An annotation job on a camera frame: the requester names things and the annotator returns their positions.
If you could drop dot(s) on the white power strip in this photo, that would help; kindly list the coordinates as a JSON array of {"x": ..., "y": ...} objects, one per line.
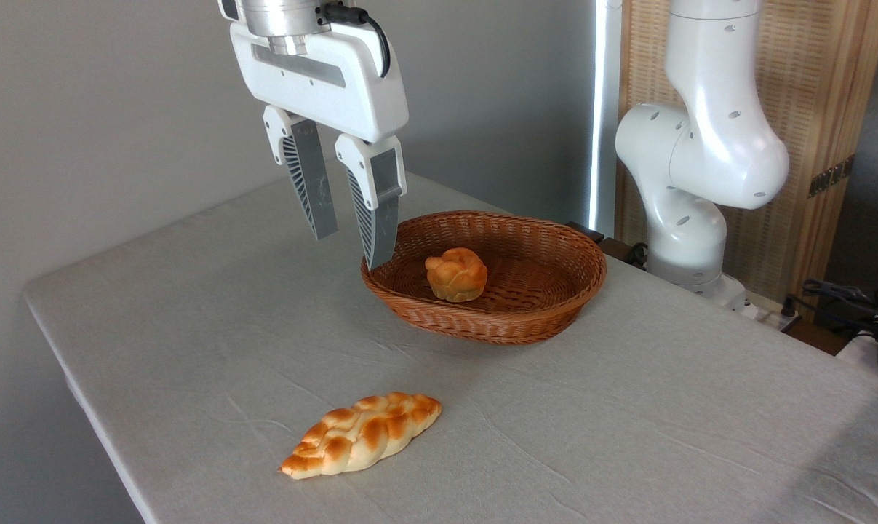
[{"x": 766, "y": 311}]

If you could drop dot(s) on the dark brown table clamp block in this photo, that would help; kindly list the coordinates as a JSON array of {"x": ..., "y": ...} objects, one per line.
[{"x": 617, "y": 247}]

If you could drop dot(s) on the brown wicker oval basket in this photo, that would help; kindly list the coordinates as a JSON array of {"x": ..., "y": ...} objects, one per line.
[{"x": 540, "y": 306}]

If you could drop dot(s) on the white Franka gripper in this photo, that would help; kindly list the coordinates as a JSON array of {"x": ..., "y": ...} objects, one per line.
[{"x": 315, "y": 80}]

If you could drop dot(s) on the round knotted bread roll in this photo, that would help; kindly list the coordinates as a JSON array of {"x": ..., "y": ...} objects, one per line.
[{"x": 456, "y": 275}]

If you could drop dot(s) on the grey tablecloth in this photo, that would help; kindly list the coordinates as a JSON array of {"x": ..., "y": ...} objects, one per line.
[{"x": 555, "y": 422}]

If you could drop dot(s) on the long braided bread loaf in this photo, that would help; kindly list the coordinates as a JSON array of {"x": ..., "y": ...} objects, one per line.
[{"x": 358, "y": 435}]

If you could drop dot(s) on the wooden bamboo folding screen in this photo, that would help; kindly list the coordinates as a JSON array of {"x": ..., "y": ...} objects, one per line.
[{"x": 817, "y": 73}]

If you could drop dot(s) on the black metal screen hinge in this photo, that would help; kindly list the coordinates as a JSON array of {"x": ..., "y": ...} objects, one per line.
[{"x": 831, "y": 176}]

